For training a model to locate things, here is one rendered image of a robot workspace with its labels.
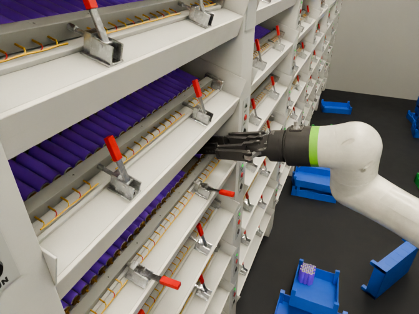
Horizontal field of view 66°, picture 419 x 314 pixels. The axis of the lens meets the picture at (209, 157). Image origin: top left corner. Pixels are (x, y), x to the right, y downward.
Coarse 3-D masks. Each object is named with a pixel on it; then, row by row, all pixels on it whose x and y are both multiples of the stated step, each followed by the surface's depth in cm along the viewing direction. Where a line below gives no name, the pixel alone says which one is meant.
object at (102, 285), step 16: (208, 160) 85; (192, 176) 78; (176, 192) 73; (160, 208) 68; (176, 208) 71; (160, 224) 66; (144, 240) 61; (128, 256) 57; (112, 272) 54; (96, 288) 51; (80, 304) 49
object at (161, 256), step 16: (224, 144) 90; (192, 160) 87; (224, 160) 91; (208, 176) 84; (224, 176) 85; (192, 192) 77; (192, 208) 73; (176, 224) 69; (192, 224) 70; (160, 240) 64; (176, 240) 66; (144, 256) 61; (160, 256) 62; (160, 272) 59; (128, 288) 55; (112, 304) 52; (128, 304) 53
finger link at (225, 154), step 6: (216, 150) 78; (222, 150) 77; (228, 150) 77; (234, 150) 76; (240, 150) 76; (246, 150) 75; (216, 156) 79; (222, 156) 78; (228, 156) 77; (234, 156) 76; (240, 156) 76; (252, 162) 74
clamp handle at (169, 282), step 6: (144, 270) 55; (144, 276) 55; (150, 276) 55; (156, 276) 55; (162, 276) 55; (162, 282) 54; (168, 282) 54; (174, 282) 54; (180, 282) 54; (174, 288) 53
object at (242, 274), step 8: (264, 216) 184; (264, 224) 179; (256, 232) 172; (256, 240) 169; (256, 248) 165; (248, 256) 159; (248, 264) 156; (240, 272) 151; (248, 272) 152; (240, 280) 148; (240, 288) 144
